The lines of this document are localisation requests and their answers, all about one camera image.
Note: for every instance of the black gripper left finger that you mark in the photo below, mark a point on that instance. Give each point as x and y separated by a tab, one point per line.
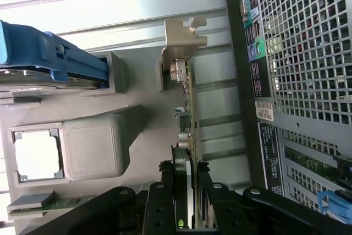
159	213

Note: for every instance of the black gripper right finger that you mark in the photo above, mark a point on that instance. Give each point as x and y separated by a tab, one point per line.
231	213

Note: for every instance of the dark regulatory label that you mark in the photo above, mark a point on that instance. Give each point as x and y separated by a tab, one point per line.
270	158

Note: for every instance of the loose green RAM stick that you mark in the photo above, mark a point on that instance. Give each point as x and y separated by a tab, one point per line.
68	202

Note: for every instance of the grey plastic parts rack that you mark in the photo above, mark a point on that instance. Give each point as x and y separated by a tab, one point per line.
90	152

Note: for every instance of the opened blue slot clip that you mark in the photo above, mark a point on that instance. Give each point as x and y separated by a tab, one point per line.
330	207

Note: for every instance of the service tag sticker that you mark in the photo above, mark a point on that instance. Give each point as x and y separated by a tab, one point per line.
264	111

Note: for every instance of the silver CPU chip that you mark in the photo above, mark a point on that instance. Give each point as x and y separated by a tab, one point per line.
35	155

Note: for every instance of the open black PC case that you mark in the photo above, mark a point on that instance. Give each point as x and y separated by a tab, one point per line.
233	53

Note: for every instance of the metal port block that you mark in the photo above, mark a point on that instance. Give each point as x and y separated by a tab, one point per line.
253	39

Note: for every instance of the hard disk in blue carrier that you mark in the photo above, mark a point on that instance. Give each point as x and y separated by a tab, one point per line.
27	42

